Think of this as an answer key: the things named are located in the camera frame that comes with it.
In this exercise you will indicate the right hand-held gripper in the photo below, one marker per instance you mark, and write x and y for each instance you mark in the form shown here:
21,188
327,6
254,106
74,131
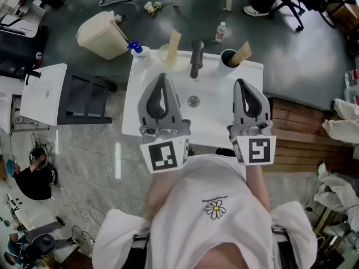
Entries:
259,150

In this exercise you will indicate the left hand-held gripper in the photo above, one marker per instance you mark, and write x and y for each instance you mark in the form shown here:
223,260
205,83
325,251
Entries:
164,153

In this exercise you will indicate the white cup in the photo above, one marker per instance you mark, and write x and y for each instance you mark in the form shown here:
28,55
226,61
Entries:
224,67

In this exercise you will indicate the pale green cup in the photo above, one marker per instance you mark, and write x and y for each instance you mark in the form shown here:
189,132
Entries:
162,53

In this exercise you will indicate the person's left forearm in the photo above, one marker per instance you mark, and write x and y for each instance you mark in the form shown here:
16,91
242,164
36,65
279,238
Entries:
158,197

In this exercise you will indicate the person's right forearm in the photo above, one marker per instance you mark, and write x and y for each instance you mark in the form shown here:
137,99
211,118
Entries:
258,186

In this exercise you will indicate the white sink basin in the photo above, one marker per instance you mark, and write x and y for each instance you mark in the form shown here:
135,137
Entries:
213,108

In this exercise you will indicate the person's right black shoe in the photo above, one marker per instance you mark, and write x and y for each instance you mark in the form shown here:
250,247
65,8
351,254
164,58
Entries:
225,152

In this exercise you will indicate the person's black shoe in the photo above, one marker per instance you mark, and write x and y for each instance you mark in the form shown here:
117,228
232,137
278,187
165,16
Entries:
225,152
191,152

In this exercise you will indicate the blue pump soap bottle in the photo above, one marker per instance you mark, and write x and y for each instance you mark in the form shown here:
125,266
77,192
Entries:
141,55

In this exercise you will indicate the person's left black shoe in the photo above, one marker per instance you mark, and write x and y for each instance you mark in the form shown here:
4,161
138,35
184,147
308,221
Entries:
191,152

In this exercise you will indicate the black faucet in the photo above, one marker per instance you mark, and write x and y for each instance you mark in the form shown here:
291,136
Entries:
32,75
197,57

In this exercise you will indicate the wooden slat platform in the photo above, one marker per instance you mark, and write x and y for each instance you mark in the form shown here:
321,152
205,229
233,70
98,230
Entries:
303,150

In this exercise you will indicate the clear water bottle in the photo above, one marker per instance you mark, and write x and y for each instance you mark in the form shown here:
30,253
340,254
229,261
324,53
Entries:
220,34

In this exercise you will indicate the beige trash bin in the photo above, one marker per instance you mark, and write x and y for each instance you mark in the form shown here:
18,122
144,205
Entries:
101,38

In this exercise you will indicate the bunch of pale flowers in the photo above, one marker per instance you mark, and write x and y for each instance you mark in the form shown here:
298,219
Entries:
152,8

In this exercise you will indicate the pack of water bottles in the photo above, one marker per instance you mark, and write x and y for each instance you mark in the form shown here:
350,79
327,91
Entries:
352,83

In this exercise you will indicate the black office chair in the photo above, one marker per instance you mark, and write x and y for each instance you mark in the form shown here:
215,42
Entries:
297,8

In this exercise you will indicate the dark grey vanity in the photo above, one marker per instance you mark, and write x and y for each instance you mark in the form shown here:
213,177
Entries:
42,94

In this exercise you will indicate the small white bottle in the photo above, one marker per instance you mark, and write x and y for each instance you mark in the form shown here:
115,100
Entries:
39,58

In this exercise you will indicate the person's white shirt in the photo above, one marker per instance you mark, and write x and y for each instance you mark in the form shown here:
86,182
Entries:
213,234

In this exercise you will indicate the metal table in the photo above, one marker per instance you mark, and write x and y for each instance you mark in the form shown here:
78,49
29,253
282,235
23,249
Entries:
19,18

